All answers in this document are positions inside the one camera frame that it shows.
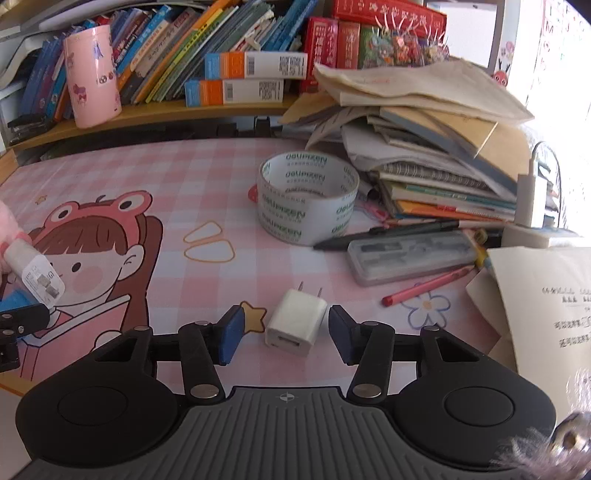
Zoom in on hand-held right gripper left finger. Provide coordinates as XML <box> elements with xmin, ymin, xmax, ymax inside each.
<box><xmin>92</xmin><ymin>305</ymin><xmax>246</xmax><ymax>401</ymax></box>

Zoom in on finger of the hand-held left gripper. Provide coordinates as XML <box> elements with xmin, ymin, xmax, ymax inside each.
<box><xmin>0</xmin><ymin>288</ymin><xmax>51</xmax><ymax>372</ymax></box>

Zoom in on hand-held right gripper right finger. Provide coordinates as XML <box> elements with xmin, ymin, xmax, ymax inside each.
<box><xmin>328</xmin><ymin>304</ymin><xmax>483</xmax><ymax>401</ymax></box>

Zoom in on white charger plug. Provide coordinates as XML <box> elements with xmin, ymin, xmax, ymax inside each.
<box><xmin>4</xmin><ymin>239</ymin><xmax>65</xmax><ymax>309</ymax></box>

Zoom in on small white usb charger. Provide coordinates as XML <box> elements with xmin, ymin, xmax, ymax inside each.
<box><xmin>264</xmin><ymin>282</ymin><xmax>329</xmax><ymax>357</ymax></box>

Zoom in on pink checked desktop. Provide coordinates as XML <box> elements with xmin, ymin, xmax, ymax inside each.
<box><xmin>0</xmin><ymin>136</ymin><xmax>522</xmax><ymax>402</ymax></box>

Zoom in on red pencil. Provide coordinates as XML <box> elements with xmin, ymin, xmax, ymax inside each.
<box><xmin>381</xmin><ymin>265</ymin><xmax>476</xmax><ymax>308</ymax></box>

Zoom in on clear plastic pencil case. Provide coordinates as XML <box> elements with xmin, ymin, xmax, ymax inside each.
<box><xmin>346</xmin><ymin>231</ymin><xmax>478</xmax><ymax>287</ymax></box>

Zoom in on black pen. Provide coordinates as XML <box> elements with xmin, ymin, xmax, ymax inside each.
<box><xmin>313</xmin><ymin>220</ymin><xmax>460</xmax><ymax>252</ymax></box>

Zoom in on clear printed tape roll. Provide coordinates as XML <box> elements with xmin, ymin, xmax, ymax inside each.
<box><xmin>257</xmin><ymin>150</ymin><xmax>361</xmax><ymax>247</ymax></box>

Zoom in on black stapler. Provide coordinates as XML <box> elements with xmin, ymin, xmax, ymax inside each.
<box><xmin>7</xmin><ymin>115</ymin><xmax>54</xmax><ymax>144</ymax></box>

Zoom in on white printed paper sheets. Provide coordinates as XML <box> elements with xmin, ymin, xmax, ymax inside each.
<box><xmin>465</xmin><ymin>246</ymin><xmax>591</xmax><ymax>418</ymax></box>

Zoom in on flat white box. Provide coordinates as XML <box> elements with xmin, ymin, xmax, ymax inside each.
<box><xmin>501</xmin><ymin>223</ymin><xmax>585</xmax><ymax>251</ymax></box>

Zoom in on pile of papers and notebooks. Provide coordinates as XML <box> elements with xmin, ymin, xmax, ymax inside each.
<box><xmin>279</xmin><ymin>59</ymin><xmax>561</xmax><ymax>232</ymax></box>

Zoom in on tall white charger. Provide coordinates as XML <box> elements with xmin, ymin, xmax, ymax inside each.
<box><xmin>514</xmin><ymin>172</ymin><xmax>549</xmax><ymax>228</ymax></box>

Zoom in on pink cartoon cup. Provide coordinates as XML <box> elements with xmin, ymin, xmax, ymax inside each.
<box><xmin>62</xmin><ymin>24</ymin><xmax>123</xmax><ymax>129</ymax></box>

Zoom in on orange and white box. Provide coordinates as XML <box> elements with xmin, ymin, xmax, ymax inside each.
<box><xmin>204</xmin><ymin>51</ymin><xmax>308</xmax><ymax>80</ymax></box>
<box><xmin>184</xmin><ymin>78</ymin><xmax>284</xmax><ymax>107</ymax></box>

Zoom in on red thick book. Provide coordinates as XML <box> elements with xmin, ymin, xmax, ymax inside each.
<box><xmin>299</xmin><ymin>17</ymin><xmax>340</xmax><ymax>95</ymax></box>

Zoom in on row of colourful books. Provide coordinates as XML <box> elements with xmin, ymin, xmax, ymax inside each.
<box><xmin>18</xmin><ymin>0</ymin><xmax>335</xmax><ymax>121</ymax></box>

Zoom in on red slim book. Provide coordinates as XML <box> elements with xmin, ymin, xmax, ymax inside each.
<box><xmin>337</xmin><ymin>21</ymin><xmax>362</xmax><ymax>70</ymax></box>

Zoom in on colourful ornament pack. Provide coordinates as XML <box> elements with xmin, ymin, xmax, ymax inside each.
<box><xmin>359</xmin><ymin>25</ymin><xmax>451</xmax><ymax>70</ymax></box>

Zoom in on large red box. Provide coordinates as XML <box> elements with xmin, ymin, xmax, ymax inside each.
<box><xmin>332</xmin><ymin>0</ymin><xmax>448</xmax><ymax>31</ymax></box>

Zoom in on purple fluffy keychain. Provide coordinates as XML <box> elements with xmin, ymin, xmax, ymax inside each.
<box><xmin>501</xmin><ymin>369</ymin><xmax>591</xmax><ymax>480</ymax></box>

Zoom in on white cable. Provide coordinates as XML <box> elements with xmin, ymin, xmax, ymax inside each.
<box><xmin>527</xmin><ymin>140</ymin><xmax>563</xmax><ymax>215</ymax></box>

